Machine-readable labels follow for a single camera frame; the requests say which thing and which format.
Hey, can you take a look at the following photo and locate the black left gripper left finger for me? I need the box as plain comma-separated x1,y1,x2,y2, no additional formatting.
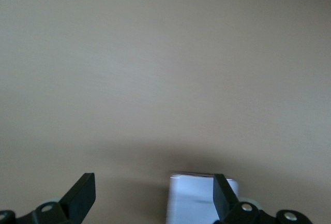
0,172,96,224

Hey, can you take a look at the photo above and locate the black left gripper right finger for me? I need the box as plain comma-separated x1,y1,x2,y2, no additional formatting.
212,173,312,224

